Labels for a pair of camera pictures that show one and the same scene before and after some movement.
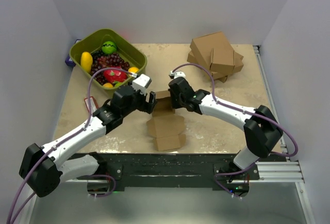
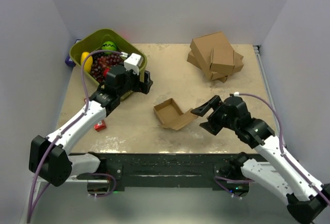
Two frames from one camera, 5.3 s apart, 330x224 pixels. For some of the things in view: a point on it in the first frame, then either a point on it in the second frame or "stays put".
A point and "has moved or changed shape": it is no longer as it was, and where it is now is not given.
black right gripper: x=174 y=104 -> x=211 y=126
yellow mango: x=86 y=61 stays put
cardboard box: x=165 y=126 has moved or changed shape
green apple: x=109 y=47 stays put
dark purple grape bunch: x=100 y=60 stays put
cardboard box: x=238 y=65 stays put
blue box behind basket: x=68 y=59 stays put
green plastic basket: x=94 y=41 stays put
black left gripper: x=147 y=107 -> x=143 y=87
